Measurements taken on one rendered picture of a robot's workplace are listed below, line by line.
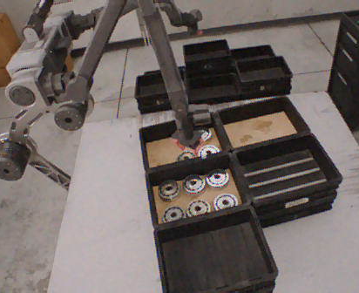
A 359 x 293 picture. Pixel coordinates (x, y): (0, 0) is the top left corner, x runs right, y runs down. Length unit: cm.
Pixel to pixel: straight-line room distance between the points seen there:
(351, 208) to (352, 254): 23
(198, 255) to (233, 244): 14
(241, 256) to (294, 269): 25
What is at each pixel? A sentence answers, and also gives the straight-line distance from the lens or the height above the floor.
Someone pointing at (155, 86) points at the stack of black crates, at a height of 49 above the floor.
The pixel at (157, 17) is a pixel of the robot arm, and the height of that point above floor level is 162.
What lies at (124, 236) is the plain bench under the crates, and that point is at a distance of 159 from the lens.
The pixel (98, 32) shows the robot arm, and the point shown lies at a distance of 108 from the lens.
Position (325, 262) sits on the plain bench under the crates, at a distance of 150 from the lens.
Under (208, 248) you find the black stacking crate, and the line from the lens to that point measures 134.
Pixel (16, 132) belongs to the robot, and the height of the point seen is 102.
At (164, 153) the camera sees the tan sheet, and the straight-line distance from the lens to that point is 167.
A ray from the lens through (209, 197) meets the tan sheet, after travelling 147.
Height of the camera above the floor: 202
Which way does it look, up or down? 45 degrees down
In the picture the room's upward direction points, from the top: 12 degrees counter-clockwise
